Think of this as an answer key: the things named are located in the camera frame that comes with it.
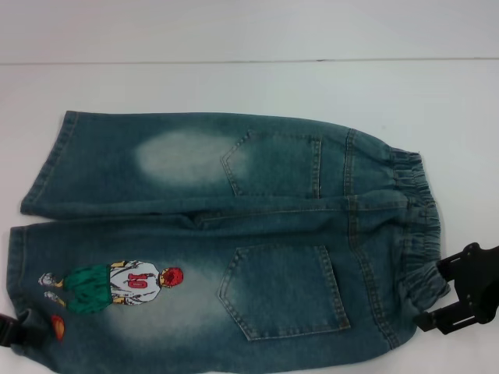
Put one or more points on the blue denim shorts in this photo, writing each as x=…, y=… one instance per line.
x=273, y=218

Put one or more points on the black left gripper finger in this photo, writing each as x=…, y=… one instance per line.
x=8, y=331

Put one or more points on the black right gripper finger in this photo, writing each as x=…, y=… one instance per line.
x=448, y=323
x=460, y=263

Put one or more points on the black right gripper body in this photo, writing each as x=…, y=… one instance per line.
x=483, y=288

